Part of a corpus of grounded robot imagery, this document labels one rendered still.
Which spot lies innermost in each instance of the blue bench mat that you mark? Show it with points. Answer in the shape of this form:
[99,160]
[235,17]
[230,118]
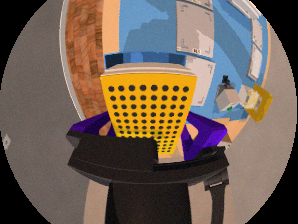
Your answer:
[151,25]

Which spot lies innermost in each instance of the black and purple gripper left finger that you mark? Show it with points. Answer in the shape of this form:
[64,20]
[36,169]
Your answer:
[94,124]

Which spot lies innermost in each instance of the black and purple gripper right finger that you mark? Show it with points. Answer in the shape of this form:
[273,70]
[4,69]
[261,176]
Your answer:
[210,133]

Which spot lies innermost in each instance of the dark blue open-top bin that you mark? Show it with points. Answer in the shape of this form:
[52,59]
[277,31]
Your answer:
[139,56]

